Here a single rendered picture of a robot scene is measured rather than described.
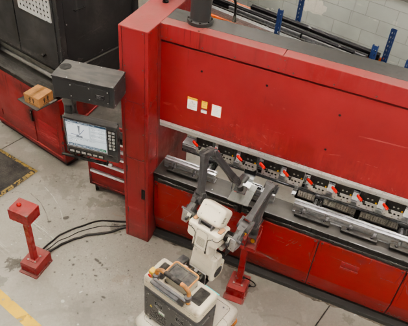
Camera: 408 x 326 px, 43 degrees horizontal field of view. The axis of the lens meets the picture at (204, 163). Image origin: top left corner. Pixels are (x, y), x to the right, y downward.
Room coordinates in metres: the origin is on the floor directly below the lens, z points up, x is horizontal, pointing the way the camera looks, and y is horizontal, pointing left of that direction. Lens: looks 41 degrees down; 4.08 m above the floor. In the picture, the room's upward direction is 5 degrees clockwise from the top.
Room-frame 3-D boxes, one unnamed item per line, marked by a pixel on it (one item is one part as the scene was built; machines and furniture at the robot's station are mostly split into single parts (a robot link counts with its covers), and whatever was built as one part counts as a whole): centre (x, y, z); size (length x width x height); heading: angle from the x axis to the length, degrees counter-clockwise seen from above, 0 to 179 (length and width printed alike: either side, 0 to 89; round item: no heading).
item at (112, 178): (4.17, 0.89, 0.50); 0.50 x 0.50 x 1.00; 70
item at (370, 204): (3.00, -1.32, 1.26); 0.15 x 0.09 x 0.17; 70
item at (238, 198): (3.19, -0.35, 1.00); 0.26 x 0.18 x 0.01; 160
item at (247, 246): (2.94, -0.42, 0.75); 0.20 x 0.16 x 0.18; 72
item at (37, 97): (4.27, 1.72, 1.04); 0.30 x 0.26 x 0.12; 56
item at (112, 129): (3.25, 0.90, 1.42); 0.45 x 0.12 x 0.36; 78
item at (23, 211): (2.98, 1.48, 0.41); 0.25 x 0.20 x 0.83; 160
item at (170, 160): (3.52, 0.12, 0.92); 0.50 x 0.06 x 0.10; 70
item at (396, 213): (2.93, -1.51, 1.26); 0.15 x 0.09 x 0.17; 70
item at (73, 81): (3.34, 0.93, 1.53); 0.51 x 0.25 x 0.85; 78
